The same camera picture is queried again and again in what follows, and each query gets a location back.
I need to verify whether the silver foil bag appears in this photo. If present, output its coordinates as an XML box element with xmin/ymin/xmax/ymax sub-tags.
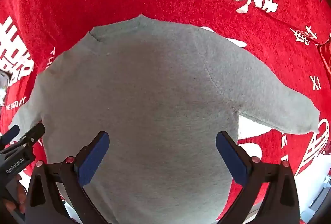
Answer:
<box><xmin>0</xmin><ymin>71</ymin><xmax>11</xmax><ymax>107</ymax></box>

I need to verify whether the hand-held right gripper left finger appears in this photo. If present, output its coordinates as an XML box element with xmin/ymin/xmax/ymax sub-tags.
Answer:
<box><xmin>25</xmin><ymin>131</ymin><xmax>110</xmax><ymax>224</ymax></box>

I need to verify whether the person's left hand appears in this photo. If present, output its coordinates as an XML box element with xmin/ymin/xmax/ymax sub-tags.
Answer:
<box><xmin>3</xmin><ymin>175</ymin><xmax>28</xmax><ymax>214</ymax></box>

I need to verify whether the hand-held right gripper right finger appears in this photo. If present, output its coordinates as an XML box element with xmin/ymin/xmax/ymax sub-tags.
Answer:
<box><xmin>215</xmin><ymin>131</ymin><xmax>300</xmax><ymax>224</ymax></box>

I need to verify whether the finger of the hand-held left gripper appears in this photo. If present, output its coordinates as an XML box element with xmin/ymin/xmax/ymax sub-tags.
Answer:
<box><xmin>8</xmin><ymin>123</ymin><xmax>46</xmax><ymax>153</ymax></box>
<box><xmin>0</xmin><ymin>124</ymin><xmax>20</xmax><ymax>147</ymax></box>

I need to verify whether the grey sweatshirt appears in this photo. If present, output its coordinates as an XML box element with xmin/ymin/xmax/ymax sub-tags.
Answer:
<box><xmin>8</xmin><ymin>14</ymin><xmax>321</xmax><ymax>224</ymax></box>

